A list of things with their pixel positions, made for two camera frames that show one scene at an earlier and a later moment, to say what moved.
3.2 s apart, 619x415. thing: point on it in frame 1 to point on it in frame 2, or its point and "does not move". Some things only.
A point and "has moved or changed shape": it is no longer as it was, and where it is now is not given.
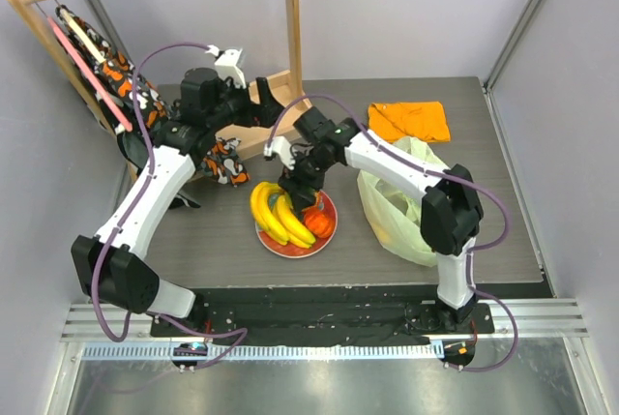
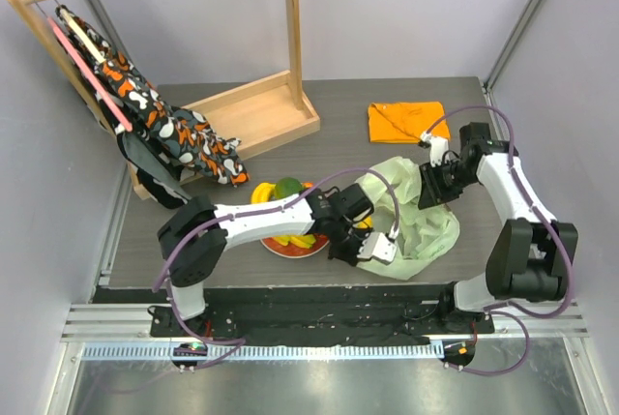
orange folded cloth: (395, 121) does not move
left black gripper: (262, 115) to (350, 257)
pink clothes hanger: (92, 74) does not move
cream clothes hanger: (81, 36) does not move
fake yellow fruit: (383, 233) has moved or changed shape
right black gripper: (296, 184) to (430, 188)
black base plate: (319, 313) does not move
